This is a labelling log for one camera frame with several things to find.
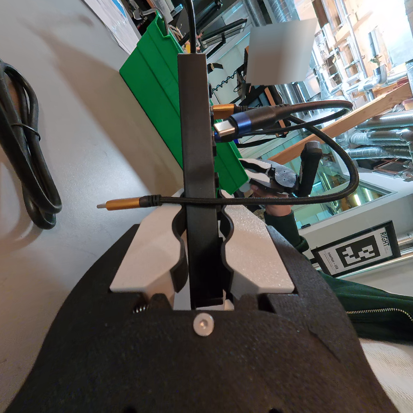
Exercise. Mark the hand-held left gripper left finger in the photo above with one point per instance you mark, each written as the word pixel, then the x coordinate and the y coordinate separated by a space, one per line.
pixel 145 255

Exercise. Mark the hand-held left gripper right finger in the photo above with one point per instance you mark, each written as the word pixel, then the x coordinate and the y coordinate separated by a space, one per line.
pixel 258 255

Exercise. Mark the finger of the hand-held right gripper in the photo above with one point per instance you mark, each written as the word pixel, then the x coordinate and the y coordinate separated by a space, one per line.
pixel 256 165
pixel 269 187

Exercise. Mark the tall black USB hub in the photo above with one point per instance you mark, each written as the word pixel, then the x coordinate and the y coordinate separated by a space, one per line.
pixel 196 145

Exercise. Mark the green bin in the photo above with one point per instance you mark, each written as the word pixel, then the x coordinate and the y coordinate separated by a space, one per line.
pixel 151 84

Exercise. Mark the person's right forearm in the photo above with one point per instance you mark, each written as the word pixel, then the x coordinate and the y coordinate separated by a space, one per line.
pixel 284 232

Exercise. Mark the person's right hand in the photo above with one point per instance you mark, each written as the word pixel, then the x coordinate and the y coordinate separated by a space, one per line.
pixel 277 210

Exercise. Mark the wooden ceiling beam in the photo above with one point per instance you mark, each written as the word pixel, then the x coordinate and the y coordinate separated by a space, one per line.
pixel 355 119

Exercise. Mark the silver ventilation ducts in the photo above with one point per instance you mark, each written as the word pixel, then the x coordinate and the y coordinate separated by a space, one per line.
pixel 380 138

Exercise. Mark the black framed marker sign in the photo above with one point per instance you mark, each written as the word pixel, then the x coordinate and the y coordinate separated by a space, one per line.
pixel 355 248

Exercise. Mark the dark green jacket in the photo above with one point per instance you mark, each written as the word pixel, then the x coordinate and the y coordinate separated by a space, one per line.
pixel 371 300

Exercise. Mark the person's light pants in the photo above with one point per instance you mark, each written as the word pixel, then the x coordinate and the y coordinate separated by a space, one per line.
pixel 393 377

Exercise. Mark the printed instruction sheet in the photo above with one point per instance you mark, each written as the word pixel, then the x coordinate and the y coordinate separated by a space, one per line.
pixel 113 22

